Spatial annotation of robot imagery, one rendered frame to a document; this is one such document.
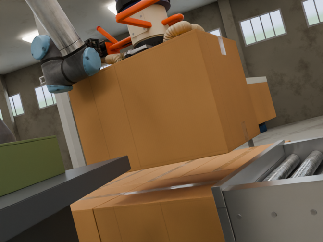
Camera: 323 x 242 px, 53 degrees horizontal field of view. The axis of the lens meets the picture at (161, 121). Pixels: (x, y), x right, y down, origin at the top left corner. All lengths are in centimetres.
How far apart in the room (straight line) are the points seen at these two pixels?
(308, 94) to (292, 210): 919
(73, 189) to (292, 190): 50
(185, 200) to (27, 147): 59
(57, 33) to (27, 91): 1082
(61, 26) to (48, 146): 47
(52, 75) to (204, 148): 60
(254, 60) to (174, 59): 885
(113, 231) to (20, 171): 75
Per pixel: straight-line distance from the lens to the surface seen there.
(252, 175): 110
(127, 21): 119
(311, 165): 124
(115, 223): 138
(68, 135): 456
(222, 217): 91
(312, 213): 83
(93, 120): 130
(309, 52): 1010
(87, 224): 150
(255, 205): 87
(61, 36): 116
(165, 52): 110
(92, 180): 67
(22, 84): 1207
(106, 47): 149
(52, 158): 82
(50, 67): 126
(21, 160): 73
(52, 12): 116
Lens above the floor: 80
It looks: 1 degrees up
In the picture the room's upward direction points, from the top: 15 degrees counter-clockwise
